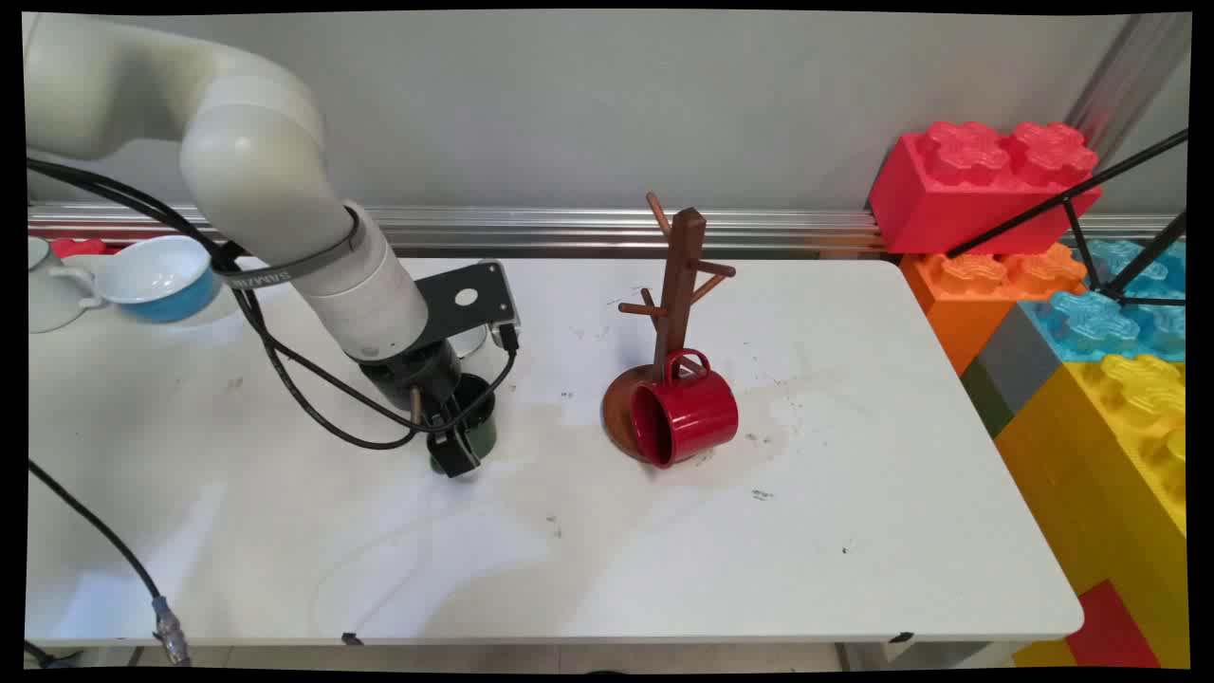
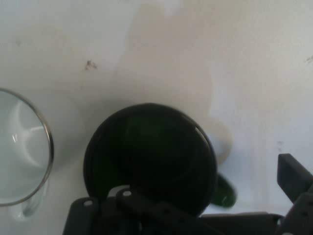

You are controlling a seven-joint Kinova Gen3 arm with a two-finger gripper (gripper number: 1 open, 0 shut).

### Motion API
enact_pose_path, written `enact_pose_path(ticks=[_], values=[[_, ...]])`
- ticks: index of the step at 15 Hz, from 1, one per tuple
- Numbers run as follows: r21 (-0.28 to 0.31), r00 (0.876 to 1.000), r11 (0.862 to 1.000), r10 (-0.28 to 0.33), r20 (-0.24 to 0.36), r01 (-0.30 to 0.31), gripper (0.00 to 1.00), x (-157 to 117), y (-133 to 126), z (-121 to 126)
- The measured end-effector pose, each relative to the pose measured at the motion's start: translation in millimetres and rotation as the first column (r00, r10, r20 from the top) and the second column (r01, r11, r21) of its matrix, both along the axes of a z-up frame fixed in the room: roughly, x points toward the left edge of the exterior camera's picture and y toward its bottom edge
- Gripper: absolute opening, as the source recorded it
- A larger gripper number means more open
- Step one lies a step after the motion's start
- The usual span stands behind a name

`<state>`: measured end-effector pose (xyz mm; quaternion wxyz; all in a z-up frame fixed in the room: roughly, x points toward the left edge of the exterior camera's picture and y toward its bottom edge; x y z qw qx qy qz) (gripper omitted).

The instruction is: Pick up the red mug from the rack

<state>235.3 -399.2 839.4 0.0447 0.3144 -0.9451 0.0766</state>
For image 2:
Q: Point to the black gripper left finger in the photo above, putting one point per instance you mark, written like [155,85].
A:
[127,215]

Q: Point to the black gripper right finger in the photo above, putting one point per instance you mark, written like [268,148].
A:
[300,191]

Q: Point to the dark green enamel mug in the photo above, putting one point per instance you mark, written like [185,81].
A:
[151,151]

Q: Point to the clear drinking glass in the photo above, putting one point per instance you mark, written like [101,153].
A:
[22,147]

